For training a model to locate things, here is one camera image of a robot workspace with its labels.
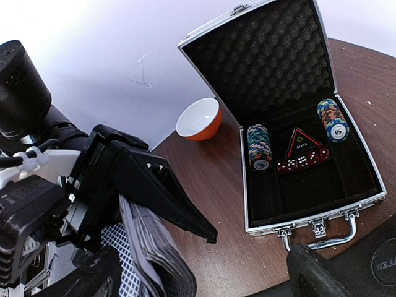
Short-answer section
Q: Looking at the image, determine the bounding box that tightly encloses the aluminium poker chip case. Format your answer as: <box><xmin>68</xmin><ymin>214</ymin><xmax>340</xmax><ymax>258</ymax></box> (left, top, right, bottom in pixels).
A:
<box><xmin>178</xmin><ymin>1</ymin><xmax>387</xmax><ymax>250</ymax></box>

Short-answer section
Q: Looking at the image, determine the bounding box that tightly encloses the poker chip row with 100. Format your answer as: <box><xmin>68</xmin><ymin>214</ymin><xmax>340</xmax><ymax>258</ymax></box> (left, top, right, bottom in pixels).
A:
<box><xmin>247</xmin><ymin>124</ymin><xmax>272</xmax><ymax>171</ymax></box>

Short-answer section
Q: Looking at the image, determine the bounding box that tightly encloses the black poker table mat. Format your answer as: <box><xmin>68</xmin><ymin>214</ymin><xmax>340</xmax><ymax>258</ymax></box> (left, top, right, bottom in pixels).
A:
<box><xmin>264</xmin><ymin>216</ymin><xmax>395</xmax><ymax>296</ymax></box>

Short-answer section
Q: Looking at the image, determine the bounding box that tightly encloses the clear round dealer button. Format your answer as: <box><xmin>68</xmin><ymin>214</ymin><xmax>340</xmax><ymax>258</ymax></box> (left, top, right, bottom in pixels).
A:
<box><xmin>371</xmin><ymin>238</ymin><xmax>395</xmax><ymax>286</ymax></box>

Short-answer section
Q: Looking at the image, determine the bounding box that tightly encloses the grey playing card deck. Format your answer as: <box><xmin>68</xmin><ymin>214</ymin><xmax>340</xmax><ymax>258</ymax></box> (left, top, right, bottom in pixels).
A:
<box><xmin>101</xmin><ymin>194</ymin><xmax>197</xmax><ymax>296</ymax></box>

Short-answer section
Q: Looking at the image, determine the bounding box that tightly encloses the orange white bowl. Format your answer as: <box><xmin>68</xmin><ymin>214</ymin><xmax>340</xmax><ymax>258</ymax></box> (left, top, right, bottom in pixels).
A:
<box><xmin>176</xmin><ymin>98</ymin><xmax>222</xmax><ymax>142</ymax></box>

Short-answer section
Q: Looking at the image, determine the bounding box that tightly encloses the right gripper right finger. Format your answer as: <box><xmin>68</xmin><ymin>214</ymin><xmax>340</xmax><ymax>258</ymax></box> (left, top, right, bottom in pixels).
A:
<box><xmin>286</xmin><ymin>244</ymin><xmax>350</xmax><ymax>296</ymax></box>

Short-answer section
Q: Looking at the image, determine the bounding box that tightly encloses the poker chip row with 10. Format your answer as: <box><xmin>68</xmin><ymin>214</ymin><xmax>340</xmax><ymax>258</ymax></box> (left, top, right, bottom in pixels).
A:
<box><xmin>316</xmin><ymin>98</ymin><xmax>350</xmax><ymax>143</ymax></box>

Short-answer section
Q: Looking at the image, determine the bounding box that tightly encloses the red dice set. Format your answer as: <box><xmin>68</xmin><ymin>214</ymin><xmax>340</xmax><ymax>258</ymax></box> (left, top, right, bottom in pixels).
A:
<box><xmin>276</xmin><ymin>147</ymin><xmax>330</xmax><ymax>173</ymax></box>

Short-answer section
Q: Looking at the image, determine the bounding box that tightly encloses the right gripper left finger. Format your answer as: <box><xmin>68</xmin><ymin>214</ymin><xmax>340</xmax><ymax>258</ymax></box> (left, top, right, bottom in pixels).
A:
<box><xmin>37</xmin><ymin>247</ymin><xmax>123</xmax><ymax>297</ymax></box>

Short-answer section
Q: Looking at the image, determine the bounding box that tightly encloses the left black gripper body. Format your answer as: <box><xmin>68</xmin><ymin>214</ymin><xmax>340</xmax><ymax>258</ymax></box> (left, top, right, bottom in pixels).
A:
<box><xmin>1</xmin><ymin>40</ymin><xmax>149</xmax><ymax>278</ymax></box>

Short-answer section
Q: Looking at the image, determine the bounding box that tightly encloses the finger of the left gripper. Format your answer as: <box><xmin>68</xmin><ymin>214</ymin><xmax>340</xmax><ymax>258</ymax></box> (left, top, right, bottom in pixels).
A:
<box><xmin>108</xmin><ymin>140</ymin><xmax>218</xmax><ymax>244</ymax></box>

